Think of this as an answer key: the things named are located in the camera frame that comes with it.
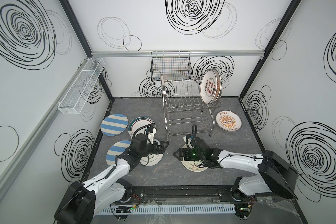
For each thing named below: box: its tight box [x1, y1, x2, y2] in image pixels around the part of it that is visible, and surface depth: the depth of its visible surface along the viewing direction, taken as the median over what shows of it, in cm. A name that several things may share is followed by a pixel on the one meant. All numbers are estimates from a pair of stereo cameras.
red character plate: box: [199, 69, 218, 105], surface depth 82 cm
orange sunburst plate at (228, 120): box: [215, 110, 243, 132], surface depth 107 cm
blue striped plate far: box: [100, 112, 129, 137], surface depth 104 cm
